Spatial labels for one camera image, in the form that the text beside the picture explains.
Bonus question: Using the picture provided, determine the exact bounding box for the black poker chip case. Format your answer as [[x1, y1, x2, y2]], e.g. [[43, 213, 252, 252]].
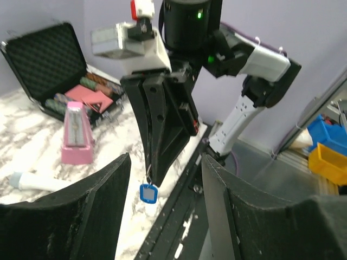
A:
[[0, 22, 128, 128]]

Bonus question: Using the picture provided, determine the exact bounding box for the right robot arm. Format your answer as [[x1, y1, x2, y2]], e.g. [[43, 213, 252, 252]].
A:
[[121, 1, 301, 186]]

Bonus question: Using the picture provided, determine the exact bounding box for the yellow storage bin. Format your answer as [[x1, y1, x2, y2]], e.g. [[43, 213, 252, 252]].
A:
[[308, 143, 346, 186]]

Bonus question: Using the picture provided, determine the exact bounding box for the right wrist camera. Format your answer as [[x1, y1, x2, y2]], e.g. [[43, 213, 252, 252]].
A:
[[91, 1, 172, 75]]

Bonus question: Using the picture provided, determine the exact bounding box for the black mounting rail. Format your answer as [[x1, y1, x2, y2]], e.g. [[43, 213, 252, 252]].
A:
[[135, 140, 208, 259]]

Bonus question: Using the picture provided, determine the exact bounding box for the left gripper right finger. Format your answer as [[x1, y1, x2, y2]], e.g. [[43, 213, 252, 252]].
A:
[[201, 154, 346, 259]]

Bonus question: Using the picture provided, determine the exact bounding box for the blue key tag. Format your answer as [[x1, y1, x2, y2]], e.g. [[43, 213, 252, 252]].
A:
[[139, 183, 158, 204]]

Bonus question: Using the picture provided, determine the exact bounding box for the blue storage bin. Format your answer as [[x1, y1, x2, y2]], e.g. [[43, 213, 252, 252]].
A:
[[307, 115, 347, 156]]

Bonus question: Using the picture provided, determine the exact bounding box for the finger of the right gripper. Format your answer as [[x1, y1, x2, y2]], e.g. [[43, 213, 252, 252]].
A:
[[146, 76, 190, 187], [120, 77, 155, 173]]

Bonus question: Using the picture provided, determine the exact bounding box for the pink card stack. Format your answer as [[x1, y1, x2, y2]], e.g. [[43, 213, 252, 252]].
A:
[[65, 84, 113, 113]]

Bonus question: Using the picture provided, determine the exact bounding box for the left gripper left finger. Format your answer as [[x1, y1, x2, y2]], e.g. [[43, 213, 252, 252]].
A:
[[1, 153, 131, 260]]

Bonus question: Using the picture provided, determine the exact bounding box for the pink metronome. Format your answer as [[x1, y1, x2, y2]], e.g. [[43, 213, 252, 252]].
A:
[[61, 101, 94, 165]]

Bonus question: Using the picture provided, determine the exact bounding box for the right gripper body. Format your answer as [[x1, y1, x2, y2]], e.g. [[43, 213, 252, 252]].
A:
[[125, 60, 200, 136]]

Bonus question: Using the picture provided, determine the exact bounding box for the white toy microphone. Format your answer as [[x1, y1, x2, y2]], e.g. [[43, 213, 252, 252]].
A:
[[9, 172, 72, 192]]

